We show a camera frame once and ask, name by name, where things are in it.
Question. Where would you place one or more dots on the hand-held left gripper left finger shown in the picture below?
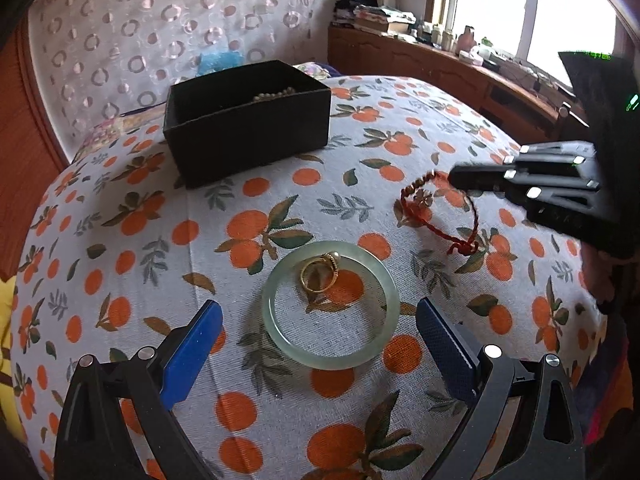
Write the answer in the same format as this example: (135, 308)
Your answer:
(192, 355)

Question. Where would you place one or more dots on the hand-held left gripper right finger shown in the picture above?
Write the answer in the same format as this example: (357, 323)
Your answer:
(445, 350)

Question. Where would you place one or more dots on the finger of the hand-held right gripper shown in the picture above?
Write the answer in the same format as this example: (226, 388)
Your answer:
(475, 175)
(555, 150)

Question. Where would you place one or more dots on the pale green jade bangle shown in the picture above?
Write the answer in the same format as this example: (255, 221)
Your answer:
(330, 360)

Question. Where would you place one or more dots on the black cardboard box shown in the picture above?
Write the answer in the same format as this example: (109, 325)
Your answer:
(250, 145)

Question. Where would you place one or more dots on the person's right hand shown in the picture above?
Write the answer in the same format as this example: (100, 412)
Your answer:
(600, 280)

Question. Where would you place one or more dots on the orange fruit print tablecloth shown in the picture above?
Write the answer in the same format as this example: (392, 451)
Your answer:
(150, 310)

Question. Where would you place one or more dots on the pink bottle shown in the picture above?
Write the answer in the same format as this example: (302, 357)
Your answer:
(467, 39)

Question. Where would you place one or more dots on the wooden cabinet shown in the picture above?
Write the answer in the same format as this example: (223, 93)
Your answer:
(400, 60)

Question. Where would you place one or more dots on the window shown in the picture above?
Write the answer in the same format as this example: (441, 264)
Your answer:
(500, 10)

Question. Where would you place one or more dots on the person's dark clothing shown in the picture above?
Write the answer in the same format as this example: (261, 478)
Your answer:
(610, 400)

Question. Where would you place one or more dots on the stack of books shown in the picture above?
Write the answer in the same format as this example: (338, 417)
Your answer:
(385, 19)

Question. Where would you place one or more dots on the yellow plush toy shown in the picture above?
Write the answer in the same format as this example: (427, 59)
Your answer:
(7, 360)

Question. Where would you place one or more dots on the pile of folded clothes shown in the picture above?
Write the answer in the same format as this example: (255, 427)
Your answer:
(350, 7)

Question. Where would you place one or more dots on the wooden wardrobe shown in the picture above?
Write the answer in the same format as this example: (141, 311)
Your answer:
(25, 185)

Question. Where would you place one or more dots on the blue plastic bag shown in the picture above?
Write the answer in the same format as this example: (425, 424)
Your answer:
(220, 61)

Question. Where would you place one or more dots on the circle patterned sheer curtain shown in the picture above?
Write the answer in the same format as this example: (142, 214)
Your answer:
(150, 20)

